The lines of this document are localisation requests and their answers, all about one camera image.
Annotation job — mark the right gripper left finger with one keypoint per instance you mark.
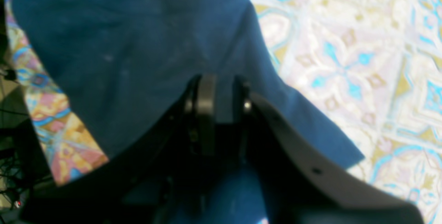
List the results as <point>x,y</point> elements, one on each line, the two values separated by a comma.
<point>140,181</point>

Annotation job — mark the patterned colourful tablecloth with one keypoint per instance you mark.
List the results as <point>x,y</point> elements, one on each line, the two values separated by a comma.
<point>374,67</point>

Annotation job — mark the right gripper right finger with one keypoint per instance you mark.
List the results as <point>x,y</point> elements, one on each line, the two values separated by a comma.
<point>300,186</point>

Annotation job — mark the dark blue t-shirt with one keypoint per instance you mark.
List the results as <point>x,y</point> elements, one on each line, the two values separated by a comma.
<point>124,63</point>

